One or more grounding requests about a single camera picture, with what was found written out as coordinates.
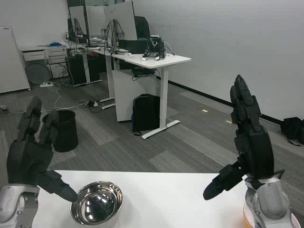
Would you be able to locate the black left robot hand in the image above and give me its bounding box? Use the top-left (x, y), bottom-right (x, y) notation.
top-left (6, 96), bottom-right (79, 202)

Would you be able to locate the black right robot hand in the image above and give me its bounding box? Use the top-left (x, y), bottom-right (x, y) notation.
top-left (203, 75), bottom-right (285, 200)

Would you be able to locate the orange plastic bowl white inside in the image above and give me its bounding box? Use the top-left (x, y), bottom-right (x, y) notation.
top-left (242, 201), bottom-right (301, 228)

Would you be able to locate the shiny steel bowl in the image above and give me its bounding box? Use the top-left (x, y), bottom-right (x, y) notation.
top-left (70, 180), bottom-right (124, 226)

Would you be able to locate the black folded umbrella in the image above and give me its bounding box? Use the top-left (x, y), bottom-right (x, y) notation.
top-left (280, 117), bottom-right (304, 146)

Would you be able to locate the black trash bin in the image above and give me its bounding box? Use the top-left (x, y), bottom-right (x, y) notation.
top-left (48, 110), bottom-right (79, 153)

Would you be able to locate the grey round disc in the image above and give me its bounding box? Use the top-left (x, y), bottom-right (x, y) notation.
top-left (25, 62), bottom-right (53, 85)

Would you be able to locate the white rolling whiteboard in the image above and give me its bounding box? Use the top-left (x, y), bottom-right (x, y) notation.
top-left (0, 25), bottom-right (32, 95)

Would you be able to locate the black computer tower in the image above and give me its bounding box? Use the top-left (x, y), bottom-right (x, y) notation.
top-left (65, 55), bottom-right (87, 86)

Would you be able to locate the white drawer cabinet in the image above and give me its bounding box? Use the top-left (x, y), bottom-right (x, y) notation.
top-left (20, 44), bottom-right (69, 79)

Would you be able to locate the black backpack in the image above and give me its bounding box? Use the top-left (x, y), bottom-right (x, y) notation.
top-left (131, 94), bottom-right (161, 136)

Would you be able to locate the white under-desk panel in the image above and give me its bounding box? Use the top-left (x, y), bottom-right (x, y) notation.
top-left (111, 68), bottom-right (162, 123)

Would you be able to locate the white standing desk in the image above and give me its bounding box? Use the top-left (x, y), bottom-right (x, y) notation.
top-left (82, 45), bottom-right (192, 140)

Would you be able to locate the small black robot device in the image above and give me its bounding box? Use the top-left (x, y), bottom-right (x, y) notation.
top-left (142, 35), bottom-right (167, 61)

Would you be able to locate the black box on desk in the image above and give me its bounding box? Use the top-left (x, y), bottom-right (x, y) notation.
top-left (117, 39), bottom-right (151, 55)

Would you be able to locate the black office chair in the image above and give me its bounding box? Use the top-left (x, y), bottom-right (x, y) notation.
top-left (134, 16), bottom-right (151, 40)

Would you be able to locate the large white-backed monitor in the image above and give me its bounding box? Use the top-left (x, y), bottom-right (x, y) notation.
top-left (103, 0), bottom-right (139, 47)

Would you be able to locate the white floor cable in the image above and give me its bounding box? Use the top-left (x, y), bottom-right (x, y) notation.
top-left (53, 84), bottom-right (89, 110)

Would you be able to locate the black under-desk cable bundle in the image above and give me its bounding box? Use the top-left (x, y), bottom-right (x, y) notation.
top-left (132, 67), bottom-right (161, 80)

